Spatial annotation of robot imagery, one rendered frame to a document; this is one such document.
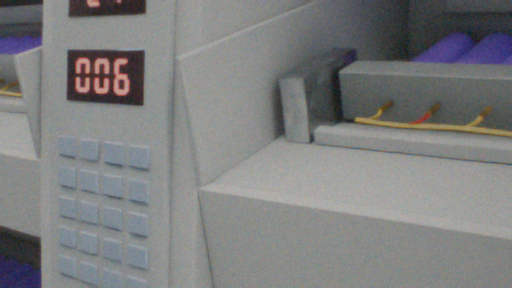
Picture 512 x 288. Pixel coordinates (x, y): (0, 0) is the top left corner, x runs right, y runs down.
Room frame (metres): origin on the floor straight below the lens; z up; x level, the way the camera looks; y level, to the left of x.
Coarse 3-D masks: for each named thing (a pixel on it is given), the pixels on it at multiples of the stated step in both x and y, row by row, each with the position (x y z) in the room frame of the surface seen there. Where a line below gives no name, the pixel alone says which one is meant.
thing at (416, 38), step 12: (420, 0) 0.41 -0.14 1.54; (432, 0) 0.41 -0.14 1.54; (444, 0) 0.40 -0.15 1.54; (420, 12) 0.41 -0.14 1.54; (432, 12) 0.41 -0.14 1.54; (444, 12) 0.40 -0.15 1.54; (24, 24) 0.66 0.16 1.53; (420, 24) 0.41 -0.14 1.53; (408, 36) 0.42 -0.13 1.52; (420, 36) 0.41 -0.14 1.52; (408, 48) 0.42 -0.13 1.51; (420, 48) 0.41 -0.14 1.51
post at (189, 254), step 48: (48, 0) 0.32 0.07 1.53; (192, 0) 0.27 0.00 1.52; (240, 0) 0.28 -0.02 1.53; (288, 0) 0.31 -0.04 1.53; (48, 48) 0.32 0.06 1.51; (192, 48) 0.27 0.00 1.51; (48, 96) 0.32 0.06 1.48; (48, 144) 0.32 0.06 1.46; (48, 192) 0.32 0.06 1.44; (192, 192) 0.26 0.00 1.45; (48, 240) 0.32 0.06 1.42; (192, 240) 0.26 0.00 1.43
